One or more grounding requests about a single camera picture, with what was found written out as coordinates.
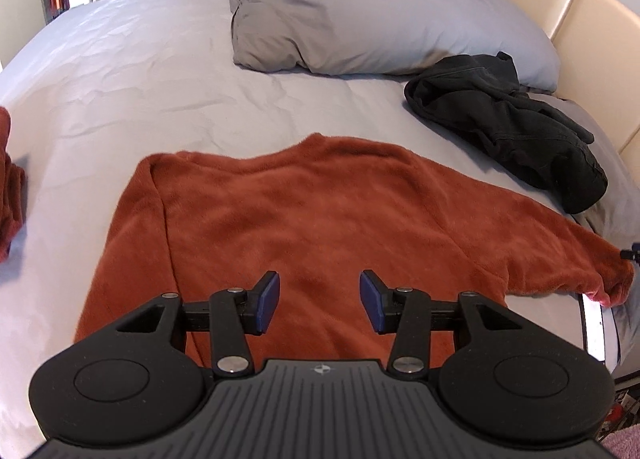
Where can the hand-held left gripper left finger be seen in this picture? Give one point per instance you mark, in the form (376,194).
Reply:
(268,301)

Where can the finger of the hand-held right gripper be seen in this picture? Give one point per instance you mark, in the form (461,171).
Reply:
(631,254)

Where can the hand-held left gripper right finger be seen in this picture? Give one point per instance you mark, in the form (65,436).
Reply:
(372,301)

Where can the orange fleece sweater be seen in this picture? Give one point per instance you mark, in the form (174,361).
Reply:
(310,209)

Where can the black hoodie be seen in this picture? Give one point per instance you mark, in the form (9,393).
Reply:
(500,124)

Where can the beige padded headboard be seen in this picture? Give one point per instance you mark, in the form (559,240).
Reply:
(590,19)

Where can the bed with grey sheet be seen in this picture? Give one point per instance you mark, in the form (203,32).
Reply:
(125,79)

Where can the grey pillow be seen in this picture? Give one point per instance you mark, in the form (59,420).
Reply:
(375,24)

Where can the folded rust red blanket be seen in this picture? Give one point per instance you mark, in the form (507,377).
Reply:
(10,189)

